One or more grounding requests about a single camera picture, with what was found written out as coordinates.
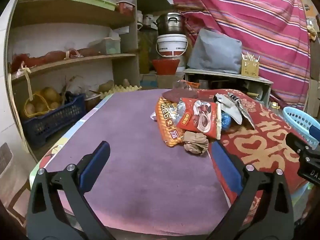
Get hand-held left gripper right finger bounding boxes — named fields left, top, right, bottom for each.
left=209, top=140, right=294, bottom=240

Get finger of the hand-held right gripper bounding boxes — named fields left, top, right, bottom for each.
left=308, top=124, right=320, bottom=148
left=285, top=132, right=312, bottom=155

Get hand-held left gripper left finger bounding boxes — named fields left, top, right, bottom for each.
left=26, top=141, right=115, bottom=240

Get light blue plastic basket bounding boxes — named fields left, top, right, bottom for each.
left=282, top=106, right=320, bottom=145

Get brown paper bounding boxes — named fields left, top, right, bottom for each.
left=184, top=131, right=209, bottom=155

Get blue foil ball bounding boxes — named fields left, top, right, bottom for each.
left=221, top=112, right=232, bottom=132

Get grey patterned wrapper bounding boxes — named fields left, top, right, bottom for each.
left=227, top=92, right=255, bottom=130

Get red snack packet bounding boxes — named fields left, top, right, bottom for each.
left=176, top=97, right=223, bottom=140

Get grey white sock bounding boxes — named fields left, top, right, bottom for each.
left=214, top=93, right=243, bottom=125

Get orange snack packet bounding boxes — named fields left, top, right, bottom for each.
left=155, top=97, right=187, bottom=148

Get dark red scouring pad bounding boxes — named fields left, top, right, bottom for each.
left=162, top=89, right=198, bottom=103

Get red patterned towel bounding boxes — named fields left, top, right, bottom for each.
left=197, top=89, right=313, bottom=218

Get purple towel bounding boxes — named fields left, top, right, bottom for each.
left=41, top=89, right=233, bottom=235

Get printed table sheet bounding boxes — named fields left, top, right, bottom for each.
left=29, top=94, right=113, bottom=188

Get blue plastic crate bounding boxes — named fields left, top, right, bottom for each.
left=21, top=93, right=87, bottom=148

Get small woven basket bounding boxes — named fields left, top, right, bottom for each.
left=85, top=95, right=100, bottom=110

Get yellow egg tray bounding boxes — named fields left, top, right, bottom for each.
left=100, top=84, right=142, bottom=100

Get yellow mesh bag of potatoes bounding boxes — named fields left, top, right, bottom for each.
left=21, top=87, right=63, bottom=118

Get yellow utensil holder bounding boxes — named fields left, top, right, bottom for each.
left=241, top=52, right=260, bottom=78

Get low wooden cabinet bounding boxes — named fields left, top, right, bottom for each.
left=183, top=68, right=273, bottom=105

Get cardboard box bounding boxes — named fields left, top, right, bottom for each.
left=140, top=72, right=185, bottom=89

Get plain white bucket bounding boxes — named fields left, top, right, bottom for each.
left=175, top=55, right=187, bottom=73

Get red mesh bag sweet potatoes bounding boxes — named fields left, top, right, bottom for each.
left=11, top=49, right=100, bottom=67

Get grey fabric cover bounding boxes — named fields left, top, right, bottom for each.
left=187, top=28, right=242, bottom=74

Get clear plastic container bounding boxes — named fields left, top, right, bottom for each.
left=89, top=37, right=121, bottom=55

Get red plastic basket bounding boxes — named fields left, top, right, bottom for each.
left=152, top=59, right=180, bottom=75

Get large oil bottle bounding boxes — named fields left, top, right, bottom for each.
left=139, top=30, right=153, bottom=74

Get cardboard sheet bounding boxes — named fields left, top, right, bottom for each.
left=299, top=0, right=318, bottom=18

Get white bucket red label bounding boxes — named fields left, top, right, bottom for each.
left=156, top=34, right=188, bottom=58

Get pink striped cloth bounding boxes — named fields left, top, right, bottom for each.
left=169, top=0, right=312, bottom=110

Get steel pot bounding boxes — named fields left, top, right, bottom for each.
left=153, top=12, right=185, bottom=35

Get wooden shelf unit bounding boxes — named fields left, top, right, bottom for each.
left=5, top=0, right=140, bottom=160

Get small red basket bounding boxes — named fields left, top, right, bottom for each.
left=117, top=1, right=134, bottom=15

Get green plastic tray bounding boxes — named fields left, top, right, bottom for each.
left=70, top=0, right=117, bottom=11

